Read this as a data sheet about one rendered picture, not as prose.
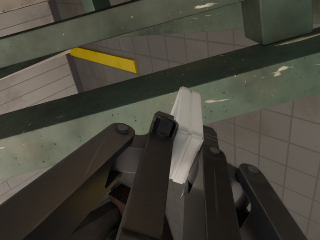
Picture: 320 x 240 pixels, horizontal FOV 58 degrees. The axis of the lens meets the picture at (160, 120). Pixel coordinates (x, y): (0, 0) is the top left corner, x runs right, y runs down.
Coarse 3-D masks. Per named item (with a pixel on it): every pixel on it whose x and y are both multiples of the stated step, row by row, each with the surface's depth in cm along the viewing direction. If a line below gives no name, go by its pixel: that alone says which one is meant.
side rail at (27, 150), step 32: (192, 64) 45; (224, 64) 41; (256, 64) 38; (288, 64) 37; (96, 96) 43; (128, 96) 40; (160, 96) 37; (224, 96) 38; (256, 96) 38; (288, 96) 39; (0, 128) 41; (32, 128) 38; (64, 128) 38; (96, 128) 38; (0, 160) 39; (32, 160) 39
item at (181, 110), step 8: (184, 88) 20; (184, 96) 18; (176, 104) 18; (184, 104) 17; (176, 112) 16; (184, 112) 16; (176, 120) 15; (184, 120) 15; (184, 128) 14; (176, 136) 14; (184, 136) 14; (176, 144) 14; (184, 144) 14; (176, 152) 14; (176, 160) 15
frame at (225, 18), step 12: (84, 0) 131; (96, 0) 128; (108, 0) 132; (312, 0) 67; (204, 12) 89; (216, 12) 86; (228, 12) 83; (240, 12) 80; (312, 12) 68; (168, 24) 102; (180, 24) 98; (192, 24) 94; (204, 24) 91; (216, 24) 88; (228, 24) 85; (240, 24) 82; (120, 36) 125
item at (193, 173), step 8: (208, 128) 17; (208, 136) 16; (216, 136) 17; (208, 144) 15; (216, 144) 16; (192, 168) 14; (232, 168) 14; (192, 176) 14; (232, 176) 13; (192, 184) 14; (232, 184) 13; (240, 192) 13; (240, 200) 13; (248, 200) 13; (240, 208) 13
